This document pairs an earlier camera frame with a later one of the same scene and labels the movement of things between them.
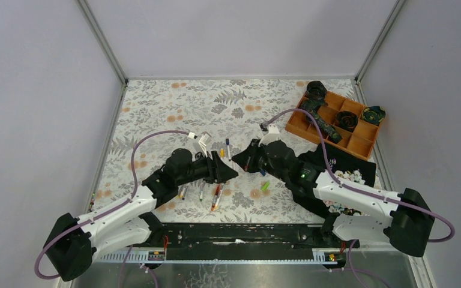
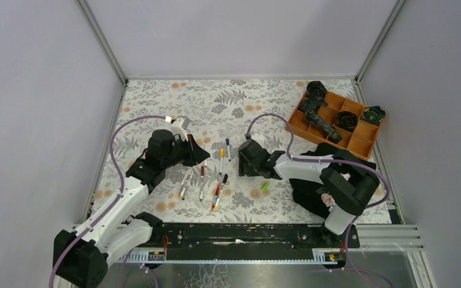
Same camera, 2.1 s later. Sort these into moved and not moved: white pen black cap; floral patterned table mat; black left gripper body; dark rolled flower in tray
Moved: black left gripper body
Not moved: dark rolled flower in tray; white pen black cap; floral patterned table mat
